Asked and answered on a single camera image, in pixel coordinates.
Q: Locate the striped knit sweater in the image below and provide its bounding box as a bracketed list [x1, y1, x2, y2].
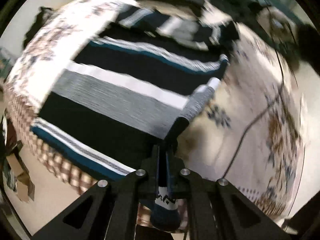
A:
[30, 4, 240, 232]

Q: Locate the black clothes pile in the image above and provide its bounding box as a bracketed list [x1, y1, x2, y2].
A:
[24, 6, 57, 48]

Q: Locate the black cable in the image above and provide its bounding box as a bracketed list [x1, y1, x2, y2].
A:
[222, 45, 285, 178]

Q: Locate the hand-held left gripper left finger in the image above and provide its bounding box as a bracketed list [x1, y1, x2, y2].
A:
[32, 145, 160, 240]

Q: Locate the cardboard box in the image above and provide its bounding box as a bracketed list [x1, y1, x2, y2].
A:
[4, 152, 35, 203]

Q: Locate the floral blanket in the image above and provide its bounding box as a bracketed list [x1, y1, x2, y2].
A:
[5, 0, 308, 225]

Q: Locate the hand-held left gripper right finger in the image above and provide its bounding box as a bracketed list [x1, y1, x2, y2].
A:
[165, 147, 292, 240]

